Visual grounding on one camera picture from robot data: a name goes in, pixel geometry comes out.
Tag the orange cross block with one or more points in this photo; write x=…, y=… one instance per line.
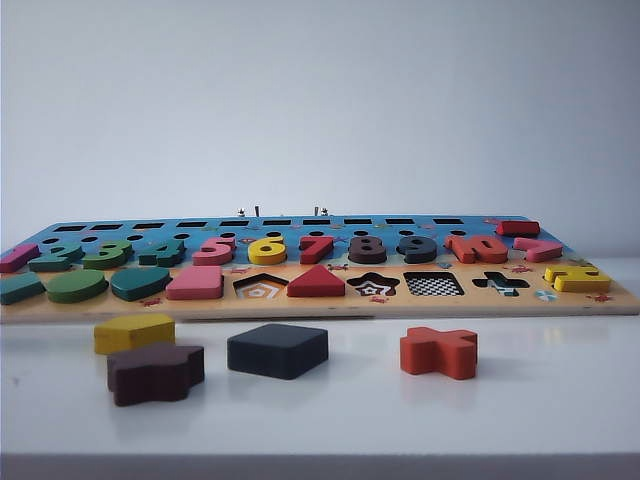
x=435, y=352

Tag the pink greater-than sign block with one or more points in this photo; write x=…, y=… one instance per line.
x=537, y=252

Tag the orange number ten block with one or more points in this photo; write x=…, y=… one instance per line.
x=470, y=250

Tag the red number seven block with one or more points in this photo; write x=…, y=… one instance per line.
x=317, y=252

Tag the wooden number shape puzzle board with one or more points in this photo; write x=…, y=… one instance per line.
x=350, y=304

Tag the yellow equals sign block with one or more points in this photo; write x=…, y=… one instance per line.
x=580, y=284

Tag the teal number two block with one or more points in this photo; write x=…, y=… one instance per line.
x=55, y=260

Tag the teal rectangle block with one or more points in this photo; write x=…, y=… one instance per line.
x=20, y=290

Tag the teal number four block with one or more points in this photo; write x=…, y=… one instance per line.
x=160, y=257

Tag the brown star block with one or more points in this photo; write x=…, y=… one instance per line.
x=150, y=375

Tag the red minus sign block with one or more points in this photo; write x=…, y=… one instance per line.
x=517, y=229

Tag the green circle block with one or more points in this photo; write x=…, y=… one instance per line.
x=75, y=287

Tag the yellow number six block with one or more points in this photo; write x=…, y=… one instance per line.
x=267, y=256

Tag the dark blue square block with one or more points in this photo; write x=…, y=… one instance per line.
x=275, y=352

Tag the pink number five block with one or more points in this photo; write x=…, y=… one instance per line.
x=212, y=257

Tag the teal heart block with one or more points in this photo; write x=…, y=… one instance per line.
x=140, y=285

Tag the pink trapezoid block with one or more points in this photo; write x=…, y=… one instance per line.
x=195, y=285

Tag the dark blue number nine block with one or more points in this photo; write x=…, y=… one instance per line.
x=417, y=256

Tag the brown number eight block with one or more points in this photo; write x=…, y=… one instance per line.
x=367, y=256

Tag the pink number one block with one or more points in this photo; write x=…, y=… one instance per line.
x=17, y=257

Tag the red triangle block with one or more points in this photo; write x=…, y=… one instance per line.
x=317, y=286

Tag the green number three block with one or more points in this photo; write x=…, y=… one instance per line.
x=102, y=259

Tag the yellow pentagon block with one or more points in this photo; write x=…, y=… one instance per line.
x=130, y=332

